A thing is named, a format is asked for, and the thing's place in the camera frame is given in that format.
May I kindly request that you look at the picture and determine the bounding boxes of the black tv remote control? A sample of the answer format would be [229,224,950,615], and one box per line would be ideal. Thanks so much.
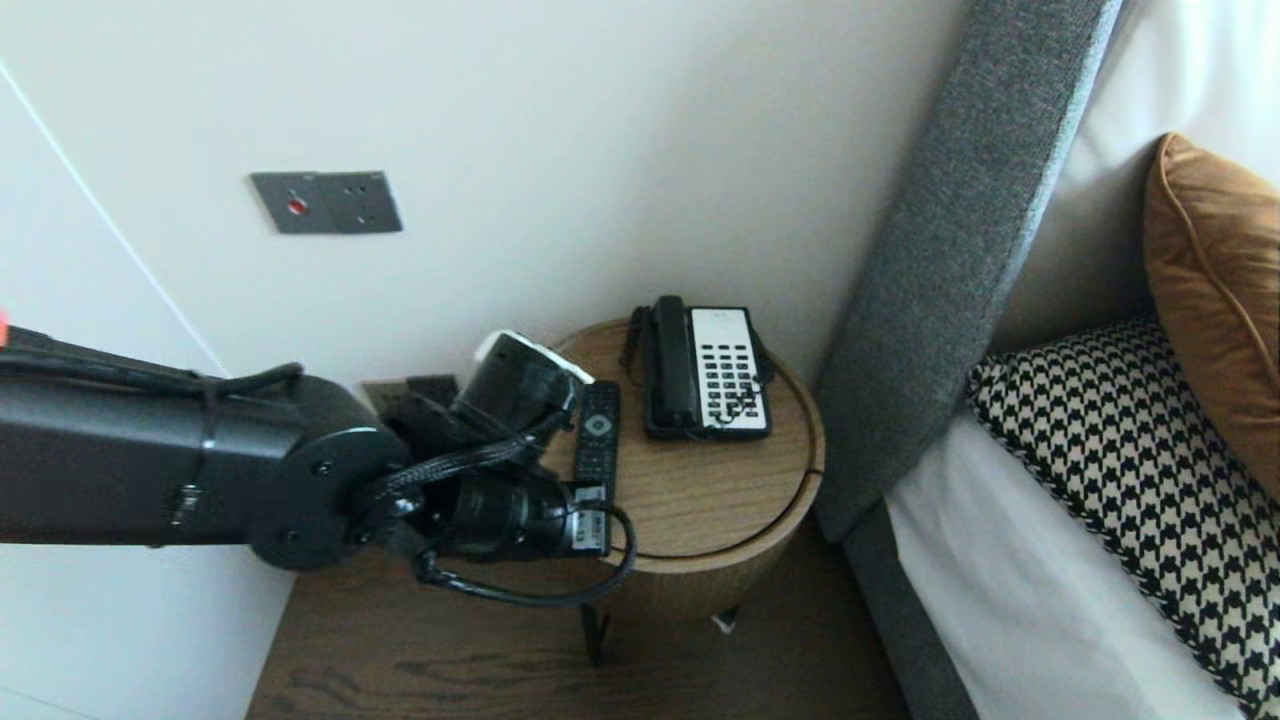
[572,380,623,491]

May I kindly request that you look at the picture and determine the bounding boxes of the round wooden side table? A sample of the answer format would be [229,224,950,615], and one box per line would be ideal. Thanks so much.
[600,472,825,629]

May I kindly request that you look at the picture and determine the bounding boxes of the black metal table legs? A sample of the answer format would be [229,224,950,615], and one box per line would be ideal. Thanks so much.
[580,602,743,666]

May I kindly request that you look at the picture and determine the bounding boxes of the round wooden bedside table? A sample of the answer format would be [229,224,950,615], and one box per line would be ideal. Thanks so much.
[540,318,827,561]

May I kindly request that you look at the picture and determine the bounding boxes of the black telephone handset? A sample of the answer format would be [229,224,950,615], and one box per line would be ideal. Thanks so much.
[650,295,701,431]

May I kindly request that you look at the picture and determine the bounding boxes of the black and white telephone base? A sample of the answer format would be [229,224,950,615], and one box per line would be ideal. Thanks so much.
[643,306,774,442]

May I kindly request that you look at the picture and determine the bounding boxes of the grey fabric headboard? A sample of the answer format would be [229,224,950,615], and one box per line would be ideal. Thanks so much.
[812,0,1126,546]

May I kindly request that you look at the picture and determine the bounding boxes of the black white houndstooth pillow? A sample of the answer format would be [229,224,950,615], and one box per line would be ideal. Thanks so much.
[965,318,1280,720]

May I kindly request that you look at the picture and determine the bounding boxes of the beige pillow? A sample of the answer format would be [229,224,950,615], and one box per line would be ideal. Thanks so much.
[985,140,1166,356]

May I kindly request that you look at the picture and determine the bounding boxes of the brown velvet cushion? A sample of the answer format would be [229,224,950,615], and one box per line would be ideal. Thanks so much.
[1142,132,1280,506]

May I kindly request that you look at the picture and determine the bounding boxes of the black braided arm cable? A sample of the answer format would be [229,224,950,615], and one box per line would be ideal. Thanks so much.
[0,345,639,609]

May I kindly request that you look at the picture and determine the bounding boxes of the grey wall switch panel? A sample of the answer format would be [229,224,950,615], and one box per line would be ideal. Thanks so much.
[250,170,404,235]

